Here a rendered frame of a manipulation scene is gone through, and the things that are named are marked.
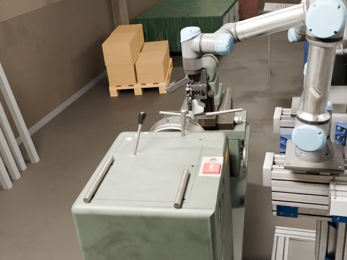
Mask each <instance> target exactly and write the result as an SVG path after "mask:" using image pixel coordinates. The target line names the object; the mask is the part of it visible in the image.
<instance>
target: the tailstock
mask: <svg viewBox="0 0 347 260"><path fill-rule="evenodd" d="M202 64H203V68H204V67H207V80H208V82H209V85H210V86H211V89H212V90H213V91H214V105H219V104H220V100H221V97H222V92H223V83H218V73H216V72H215V71H216V69H217V67H218V60H217V58H216V57H215V56H214V55H212V54H205V55H203V56H202Z"/></svg>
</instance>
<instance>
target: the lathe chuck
mask: <svg viewBox="0 0 347 260"><path fill-rule="evenodd" d="M166 120H171V121H169V122H165V121H166ZM170 124H174V125H181V117H167V118H164V119H161V120H159V121H158V122H156V123H155V124H154V126H152V128H151V130H150V131H149V132H152V131H153V130H154V129H156V128H158V127H160V126H163V125H170ZM185 127H187V128H189V129H191V130H193V131H194V132H205V130H204V129H203V128H202V127H201V126H200V125H199V124H197V126H196V125H194V124H193V123H191V122H190V119H188V118H186V124H185Z"/></svg>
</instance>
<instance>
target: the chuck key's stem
mask: <svg viewBox="0 0 347 260"><path fill-rule="evenodd" d="M185 124H186V110H185V109H183V110H181V136H184V135H185Z"/></svg>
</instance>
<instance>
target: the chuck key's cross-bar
mask: <svg viewBox="0 0 347 260"><path fill-rule="evenodd" d="M239 111H243V109H242V108H239V109H232V110H224V111H217V112H210V113H202V114H197V115H194V118H197V117H204V116H212V115H219V114H224V113H231V112H239ZM160 114H162V115H172V116H181V114H180V113H175V112H165V111H160ZM186 117H191V116H190V114H186Z"/></svg>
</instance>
